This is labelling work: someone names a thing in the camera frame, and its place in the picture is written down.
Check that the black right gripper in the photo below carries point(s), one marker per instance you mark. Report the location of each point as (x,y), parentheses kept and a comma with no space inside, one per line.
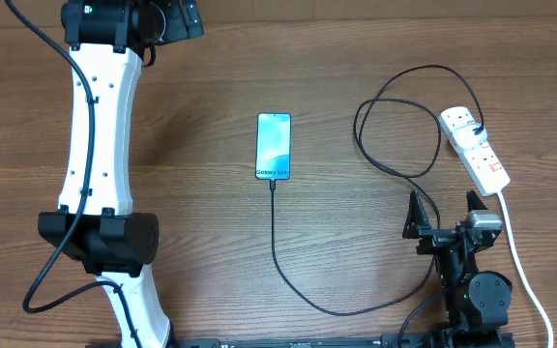
(431,238)

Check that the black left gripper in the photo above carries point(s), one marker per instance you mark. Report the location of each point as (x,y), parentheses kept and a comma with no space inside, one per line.
(179,30)

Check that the Samsung Galaxy smartphone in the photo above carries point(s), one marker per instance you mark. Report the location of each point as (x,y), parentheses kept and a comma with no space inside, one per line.
(273,146)

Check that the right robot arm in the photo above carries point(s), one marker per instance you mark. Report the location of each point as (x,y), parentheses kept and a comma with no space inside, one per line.
(476,301)

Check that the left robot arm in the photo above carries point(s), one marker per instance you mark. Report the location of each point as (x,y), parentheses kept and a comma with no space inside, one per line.
(95,223)

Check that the white charger adapter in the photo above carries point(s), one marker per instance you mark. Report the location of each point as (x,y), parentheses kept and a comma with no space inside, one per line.
(469,137)

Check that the white power strip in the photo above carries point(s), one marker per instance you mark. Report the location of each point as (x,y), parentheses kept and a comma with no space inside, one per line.
(481,163)

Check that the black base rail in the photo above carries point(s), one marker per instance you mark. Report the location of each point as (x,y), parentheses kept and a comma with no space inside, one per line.
(387,340)

